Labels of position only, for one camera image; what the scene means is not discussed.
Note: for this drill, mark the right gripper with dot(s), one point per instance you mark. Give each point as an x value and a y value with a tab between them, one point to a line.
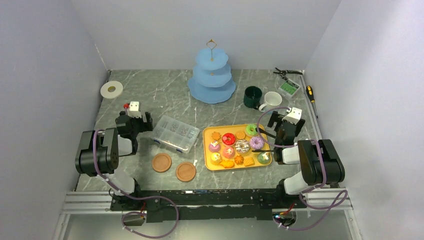
275	117

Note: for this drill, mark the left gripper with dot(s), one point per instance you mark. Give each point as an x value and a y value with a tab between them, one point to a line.
145	126

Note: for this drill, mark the purple donut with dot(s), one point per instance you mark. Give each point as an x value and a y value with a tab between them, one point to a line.
256	143

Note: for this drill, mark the green donut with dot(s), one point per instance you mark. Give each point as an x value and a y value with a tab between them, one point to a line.
251	130

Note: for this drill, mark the red donut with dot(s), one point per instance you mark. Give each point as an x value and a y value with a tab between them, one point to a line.
229	139

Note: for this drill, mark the purple cupcake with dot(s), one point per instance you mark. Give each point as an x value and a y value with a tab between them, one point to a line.
214	146

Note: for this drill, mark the blue three-tier cake stand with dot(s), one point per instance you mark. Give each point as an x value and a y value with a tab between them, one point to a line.
212	81

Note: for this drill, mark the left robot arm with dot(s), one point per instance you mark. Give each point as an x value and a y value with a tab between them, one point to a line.
99	151

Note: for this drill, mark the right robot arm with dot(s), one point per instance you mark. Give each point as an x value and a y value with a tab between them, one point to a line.
319	162

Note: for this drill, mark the yellow serving tray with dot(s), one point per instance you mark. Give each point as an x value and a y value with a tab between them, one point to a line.
207	139

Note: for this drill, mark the green cupcake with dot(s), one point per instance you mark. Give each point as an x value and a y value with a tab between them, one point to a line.
264	158

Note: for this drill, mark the white chocolate drizzle donut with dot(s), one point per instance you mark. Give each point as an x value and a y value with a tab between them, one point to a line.
242	146

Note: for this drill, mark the round orange biscuit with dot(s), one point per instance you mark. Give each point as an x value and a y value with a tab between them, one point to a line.
240	135

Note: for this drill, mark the square yellow cracker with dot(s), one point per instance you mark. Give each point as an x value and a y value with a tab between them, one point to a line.
248	161

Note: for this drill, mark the white tape roll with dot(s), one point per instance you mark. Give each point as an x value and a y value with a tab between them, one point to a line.
111	89

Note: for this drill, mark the white mug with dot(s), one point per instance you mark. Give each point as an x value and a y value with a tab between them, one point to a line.
271	100

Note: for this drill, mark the flower shaped orange cookie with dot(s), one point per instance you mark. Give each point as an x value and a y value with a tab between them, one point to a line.
216	136

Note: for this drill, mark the dark green mug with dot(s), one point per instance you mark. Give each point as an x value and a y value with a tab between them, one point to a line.
252	97

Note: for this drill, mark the yellow cupcake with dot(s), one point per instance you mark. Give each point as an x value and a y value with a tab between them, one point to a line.
216	158

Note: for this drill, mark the clear plastic screw box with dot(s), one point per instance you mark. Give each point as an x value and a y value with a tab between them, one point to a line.
175	134

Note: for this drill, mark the brown round coaster left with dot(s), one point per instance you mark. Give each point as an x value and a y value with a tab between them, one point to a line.
161	162

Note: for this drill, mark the brown round coaster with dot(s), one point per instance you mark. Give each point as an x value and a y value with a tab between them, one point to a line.
161	162
185	171

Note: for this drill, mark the green label plastic box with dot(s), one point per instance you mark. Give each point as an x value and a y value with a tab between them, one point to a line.
288	88

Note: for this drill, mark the black pliers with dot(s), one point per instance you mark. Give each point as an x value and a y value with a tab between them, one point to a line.
285	72

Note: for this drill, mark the yellow black screwdriver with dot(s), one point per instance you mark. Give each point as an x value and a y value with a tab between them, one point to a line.
310	95

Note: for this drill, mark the brown round coaster right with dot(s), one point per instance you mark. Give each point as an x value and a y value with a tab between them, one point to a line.
185	171

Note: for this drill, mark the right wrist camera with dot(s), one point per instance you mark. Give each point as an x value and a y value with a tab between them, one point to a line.
293	115

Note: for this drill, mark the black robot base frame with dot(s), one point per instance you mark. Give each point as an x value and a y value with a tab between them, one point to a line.
159	209

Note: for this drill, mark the aluminium rail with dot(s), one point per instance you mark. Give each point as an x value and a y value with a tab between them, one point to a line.
102	202

